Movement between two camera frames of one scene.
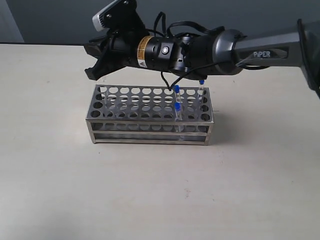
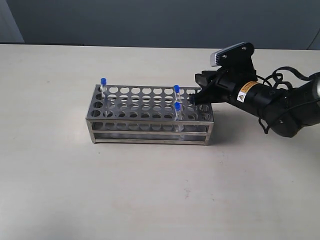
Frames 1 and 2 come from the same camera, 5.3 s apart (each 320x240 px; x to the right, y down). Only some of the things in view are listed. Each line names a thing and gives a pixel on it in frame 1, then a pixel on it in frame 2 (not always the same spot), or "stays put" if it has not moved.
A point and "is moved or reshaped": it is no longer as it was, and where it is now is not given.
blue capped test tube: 201,90 is moved or reshaped
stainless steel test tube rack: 133,113 stays put
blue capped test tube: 106,102 is moved or reshaped
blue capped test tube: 177,90 stays put
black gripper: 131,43 -> 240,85
